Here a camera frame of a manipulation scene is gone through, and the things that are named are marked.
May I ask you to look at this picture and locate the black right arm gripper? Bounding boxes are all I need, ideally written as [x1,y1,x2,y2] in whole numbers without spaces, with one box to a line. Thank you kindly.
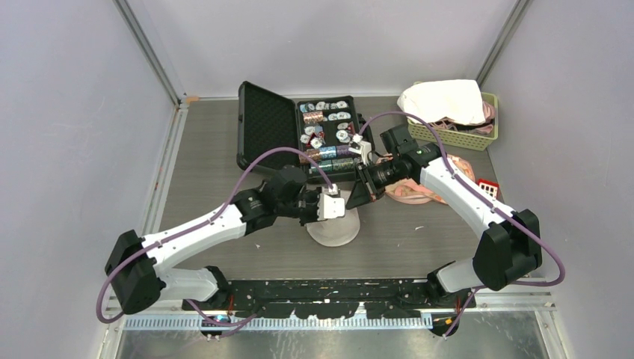
[348,156,404,209]

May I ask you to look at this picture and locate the floral mesh laundry bag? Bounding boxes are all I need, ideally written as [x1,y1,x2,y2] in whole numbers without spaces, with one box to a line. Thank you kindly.
[385,154,476,205]

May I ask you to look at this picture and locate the white bra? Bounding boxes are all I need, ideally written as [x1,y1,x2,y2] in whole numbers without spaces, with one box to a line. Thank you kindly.
[397,79,485,126]

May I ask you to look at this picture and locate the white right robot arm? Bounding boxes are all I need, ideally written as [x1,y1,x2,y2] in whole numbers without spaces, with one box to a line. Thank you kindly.
[346,125,543,307]

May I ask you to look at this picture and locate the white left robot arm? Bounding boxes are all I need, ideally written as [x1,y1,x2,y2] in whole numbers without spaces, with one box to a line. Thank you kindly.
[105,167,338,315]

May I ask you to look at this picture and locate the black poker chip case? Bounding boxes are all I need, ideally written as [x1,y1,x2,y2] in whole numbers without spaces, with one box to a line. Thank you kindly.
[236,82,365,184]

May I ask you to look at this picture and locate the green plastic basket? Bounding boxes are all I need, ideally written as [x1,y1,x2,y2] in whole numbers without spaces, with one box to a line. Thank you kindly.
[407,92,499,151]

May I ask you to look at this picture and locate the pink bras in basket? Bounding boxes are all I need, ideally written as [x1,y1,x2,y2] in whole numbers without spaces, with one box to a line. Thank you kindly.
[431,101,497,136]

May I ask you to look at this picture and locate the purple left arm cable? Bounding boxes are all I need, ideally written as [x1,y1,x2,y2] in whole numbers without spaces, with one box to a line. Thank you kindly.
[95,147,338,339]

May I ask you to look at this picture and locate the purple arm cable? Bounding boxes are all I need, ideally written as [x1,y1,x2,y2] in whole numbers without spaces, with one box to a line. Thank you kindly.
[95,147,338,339]
[357,111,567,338]

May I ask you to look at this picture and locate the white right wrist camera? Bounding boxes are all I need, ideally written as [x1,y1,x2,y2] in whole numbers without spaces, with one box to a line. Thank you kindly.
[348,134,373,165]

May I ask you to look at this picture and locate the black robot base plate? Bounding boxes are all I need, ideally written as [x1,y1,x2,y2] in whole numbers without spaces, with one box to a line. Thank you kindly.
[194,279,475,319]

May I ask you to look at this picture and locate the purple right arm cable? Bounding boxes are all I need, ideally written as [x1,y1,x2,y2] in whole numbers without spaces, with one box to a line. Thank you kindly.
[357,111,567,338]

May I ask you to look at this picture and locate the aluminium frame rail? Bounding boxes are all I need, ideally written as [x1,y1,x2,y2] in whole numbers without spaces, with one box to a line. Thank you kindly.
[113,0,181,107]

